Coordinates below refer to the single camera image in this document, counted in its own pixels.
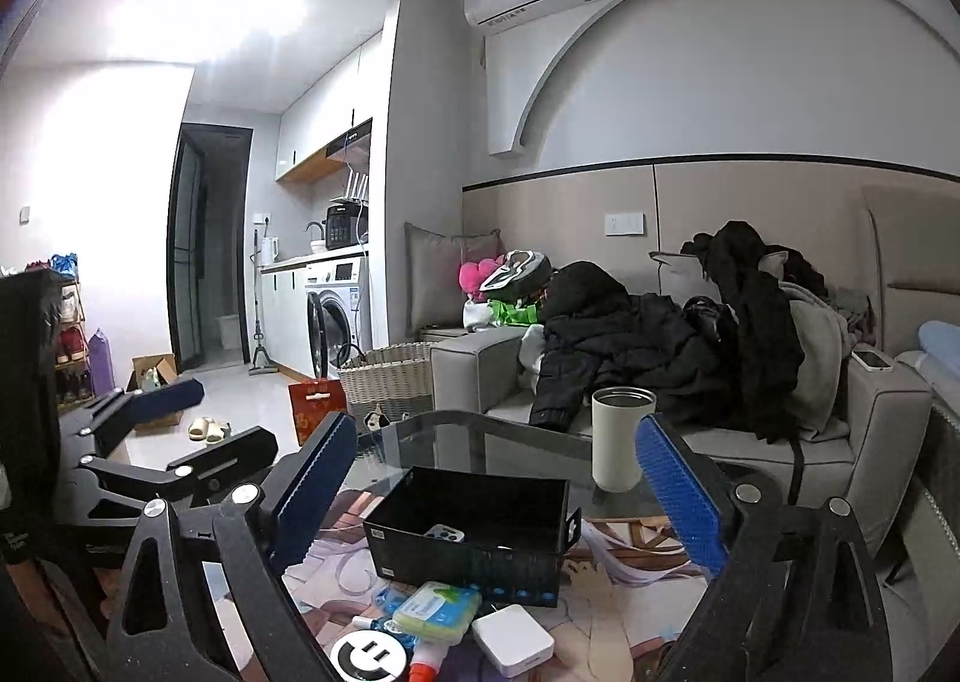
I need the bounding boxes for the white washing machine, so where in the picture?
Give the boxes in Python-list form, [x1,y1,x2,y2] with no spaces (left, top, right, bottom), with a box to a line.
[304,256,372,383]

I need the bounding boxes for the white pillow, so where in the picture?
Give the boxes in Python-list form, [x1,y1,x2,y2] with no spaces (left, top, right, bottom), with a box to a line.
[649,248,713,278]

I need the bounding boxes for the red paper bag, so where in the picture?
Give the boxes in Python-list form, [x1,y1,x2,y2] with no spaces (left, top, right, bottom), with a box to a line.
[289,380,348,447]

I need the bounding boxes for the pink plush toy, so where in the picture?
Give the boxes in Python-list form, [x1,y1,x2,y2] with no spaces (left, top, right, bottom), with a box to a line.
[459,260,500,300]

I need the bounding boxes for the orange cap glue bottle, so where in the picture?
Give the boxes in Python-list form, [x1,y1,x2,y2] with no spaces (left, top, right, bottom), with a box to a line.
[409,637,470,682]

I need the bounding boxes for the black kitchen appliance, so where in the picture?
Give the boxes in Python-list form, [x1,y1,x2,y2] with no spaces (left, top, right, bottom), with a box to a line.
[324,203,359,249]

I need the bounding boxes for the grey cushion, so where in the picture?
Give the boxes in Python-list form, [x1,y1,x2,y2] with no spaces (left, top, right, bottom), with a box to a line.
[403,222,503,334]

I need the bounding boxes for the grey quilted chair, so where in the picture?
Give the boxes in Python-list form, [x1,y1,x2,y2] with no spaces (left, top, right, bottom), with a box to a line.
[881,400,960,682]

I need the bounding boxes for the purple bag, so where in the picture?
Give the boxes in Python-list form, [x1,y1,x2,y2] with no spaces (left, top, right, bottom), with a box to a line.
[88,328,113,394]

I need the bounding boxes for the green blue wipes box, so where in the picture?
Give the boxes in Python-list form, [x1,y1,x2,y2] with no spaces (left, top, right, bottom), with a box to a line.
[392,581,482,647]

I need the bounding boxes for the green bag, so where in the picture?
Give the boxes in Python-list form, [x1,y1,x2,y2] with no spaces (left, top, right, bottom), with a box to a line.
[487,299,542,327]

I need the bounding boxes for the black and white bag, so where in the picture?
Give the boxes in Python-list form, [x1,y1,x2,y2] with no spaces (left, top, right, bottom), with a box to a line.
[480,249,554,304]

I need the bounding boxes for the white kitchen counter cabinet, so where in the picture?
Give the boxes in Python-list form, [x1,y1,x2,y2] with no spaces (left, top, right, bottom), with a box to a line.
[260,263,312,377]

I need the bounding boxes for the shoe rack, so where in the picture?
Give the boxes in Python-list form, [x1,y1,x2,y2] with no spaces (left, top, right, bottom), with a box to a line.
[26,253,95,405]

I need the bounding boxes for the black puffer jacket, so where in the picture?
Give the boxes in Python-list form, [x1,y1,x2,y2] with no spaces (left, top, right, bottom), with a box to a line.
[529,262,740,432]

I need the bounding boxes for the round white power socket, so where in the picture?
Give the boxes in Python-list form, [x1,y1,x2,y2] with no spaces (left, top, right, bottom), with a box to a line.
[330,633,413,682]

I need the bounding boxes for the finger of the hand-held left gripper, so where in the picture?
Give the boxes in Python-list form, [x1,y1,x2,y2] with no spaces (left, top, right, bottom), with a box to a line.
[75,424,280,512]
[58,379,206,462]

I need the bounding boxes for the black storage box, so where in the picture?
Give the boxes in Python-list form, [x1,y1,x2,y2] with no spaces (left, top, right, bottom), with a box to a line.
[362,466,582,608]

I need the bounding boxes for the beige bed headboard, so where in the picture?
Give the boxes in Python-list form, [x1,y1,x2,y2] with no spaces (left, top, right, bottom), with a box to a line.
[859,183,960,353]

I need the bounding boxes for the white tumbler cup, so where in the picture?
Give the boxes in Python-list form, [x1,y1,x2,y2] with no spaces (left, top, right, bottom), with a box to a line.
[591,385,657,493]

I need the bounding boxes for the range hood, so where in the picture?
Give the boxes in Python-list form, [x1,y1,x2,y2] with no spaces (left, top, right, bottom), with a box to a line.
[324,118,374,161]

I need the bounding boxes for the white square power adapter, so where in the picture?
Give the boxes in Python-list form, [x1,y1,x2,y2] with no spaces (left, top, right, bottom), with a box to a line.
[471,603,556,679]

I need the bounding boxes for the black coat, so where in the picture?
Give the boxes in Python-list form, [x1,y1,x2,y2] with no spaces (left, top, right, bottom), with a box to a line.
[681,220,807,443]

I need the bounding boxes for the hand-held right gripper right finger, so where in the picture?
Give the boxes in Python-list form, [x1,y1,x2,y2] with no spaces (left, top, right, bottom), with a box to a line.
[634,414,901,682]

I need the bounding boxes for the light blue rolled pillow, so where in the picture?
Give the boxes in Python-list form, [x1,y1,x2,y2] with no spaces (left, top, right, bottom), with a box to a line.
[916,320,960,368]

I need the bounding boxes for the wicker laundry basket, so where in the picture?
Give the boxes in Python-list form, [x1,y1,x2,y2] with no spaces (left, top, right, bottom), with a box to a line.
[337,343,436,424]

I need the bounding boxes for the dark door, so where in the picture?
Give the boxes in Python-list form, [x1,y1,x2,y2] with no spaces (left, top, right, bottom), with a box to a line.
[169,124,252,374]

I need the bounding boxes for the grey garment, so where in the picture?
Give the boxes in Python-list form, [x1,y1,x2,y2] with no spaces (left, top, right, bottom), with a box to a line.
[780,280,856,443]

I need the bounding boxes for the cardboard box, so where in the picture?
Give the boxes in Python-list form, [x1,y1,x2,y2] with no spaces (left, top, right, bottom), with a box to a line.
[126,353,185,432]

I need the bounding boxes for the grey sofa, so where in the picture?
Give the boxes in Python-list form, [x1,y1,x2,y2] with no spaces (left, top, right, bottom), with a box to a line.
[429,322,935,555]

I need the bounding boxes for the printed desk mat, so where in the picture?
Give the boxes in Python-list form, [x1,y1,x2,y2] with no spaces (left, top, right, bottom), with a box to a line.
[285,487,721,682]

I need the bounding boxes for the white wall cabinets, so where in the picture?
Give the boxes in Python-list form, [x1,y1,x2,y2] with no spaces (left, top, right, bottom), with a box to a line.
[274,31,385,184]

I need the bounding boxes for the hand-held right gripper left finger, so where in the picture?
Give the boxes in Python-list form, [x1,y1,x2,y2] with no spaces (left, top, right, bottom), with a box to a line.
[97,412,361,682]

